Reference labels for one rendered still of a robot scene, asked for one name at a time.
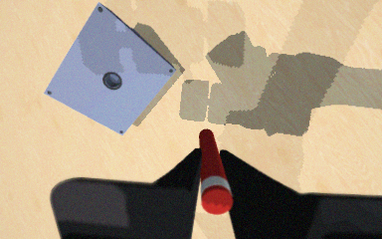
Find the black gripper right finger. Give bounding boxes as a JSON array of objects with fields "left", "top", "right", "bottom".
[{"left": 220, "top": 149, "right": 382, "bottom": 239}]

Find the dark red peg with grey band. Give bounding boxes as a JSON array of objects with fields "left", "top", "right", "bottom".
[{"left": 199, "top": 128, "right": 234, "bottom": 215}]

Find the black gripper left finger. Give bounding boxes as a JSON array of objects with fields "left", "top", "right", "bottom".
[{"left": 50, "top": 148, "right": 202, "bottom": 239}]

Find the grey square panel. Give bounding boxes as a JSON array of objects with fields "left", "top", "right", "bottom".
[{"left": 44, "top": 2, "right": 176, "bottom": 135}]

